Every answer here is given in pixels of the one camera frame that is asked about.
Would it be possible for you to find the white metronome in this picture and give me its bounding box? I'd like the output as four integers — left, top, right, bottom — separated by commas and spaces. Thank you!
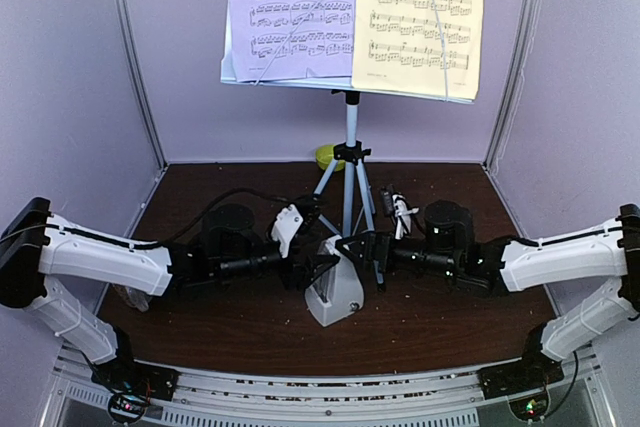
304, 235, 364, 327

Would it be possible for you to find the purple sheet music page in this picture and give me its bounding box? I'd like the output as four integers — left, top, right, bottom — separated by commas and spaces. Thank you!
228, 0, 356, 83

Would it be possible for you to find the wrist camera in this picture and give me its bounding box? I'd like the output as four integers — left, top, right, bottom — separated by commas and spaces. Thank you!
380, 186, 419, 240
268, 194, 323, 259

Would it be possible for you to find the green plastic bowl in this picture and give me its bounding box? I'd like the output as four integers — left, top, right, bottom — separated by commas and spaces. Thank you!
315, 144, 335, 171

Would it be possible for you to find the yellow sheet music page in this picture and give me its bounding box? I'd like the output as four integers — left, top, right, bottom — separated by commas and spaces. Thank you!
351, 0, 484, 103

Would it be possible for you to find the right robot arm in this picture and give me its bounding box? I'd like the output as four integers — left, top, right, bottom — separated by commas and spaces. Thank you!
336, 200, 639, 399

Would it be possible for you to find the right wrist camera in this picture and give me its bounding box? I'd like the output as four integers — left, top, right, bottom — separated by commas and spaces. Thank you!
380, 186, 419, 240

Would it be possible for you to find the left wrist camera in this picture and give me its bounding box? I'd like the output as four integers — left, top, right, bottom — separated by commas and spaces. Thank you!
268, 194, 323, 259

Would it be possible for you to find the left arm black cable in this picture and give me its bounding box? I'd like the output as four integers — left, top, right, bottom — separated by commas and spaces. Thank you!
0, 187, 311, 253

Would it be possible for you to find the patterned ceramic mug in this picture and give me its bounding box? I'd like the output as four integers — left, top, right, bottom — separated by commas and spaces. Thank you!
112, 284, 151, 313

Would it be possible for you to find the metal front base rail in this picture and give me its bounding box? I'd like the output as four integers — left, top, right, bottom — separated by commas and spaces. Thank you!
36, 347, 618, 426

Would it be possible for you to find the left aluminium corner post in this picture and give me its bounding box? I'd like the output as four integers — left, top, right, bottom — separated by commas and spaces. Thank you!
114, 0, 168, 170

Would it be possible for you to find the aluminium corner post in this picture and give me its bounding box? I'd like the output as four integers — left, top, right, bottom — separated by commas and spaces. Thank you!
484, 0, 541, 177
114, 0, 168, 170

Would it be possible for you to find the white perforated music stand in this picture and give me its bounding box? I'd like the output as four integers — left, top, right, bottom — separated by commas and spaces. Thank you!
219, 0, 476, 293

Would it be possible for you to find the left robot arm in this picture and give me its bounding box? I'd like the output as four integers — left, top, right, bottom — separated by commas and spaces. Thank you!
1, 197, 340, 411

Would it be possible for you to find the right aluminium corner post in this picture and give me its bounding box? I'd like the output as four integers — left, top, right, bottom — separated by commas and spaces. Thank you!
484, 0, 541, 177

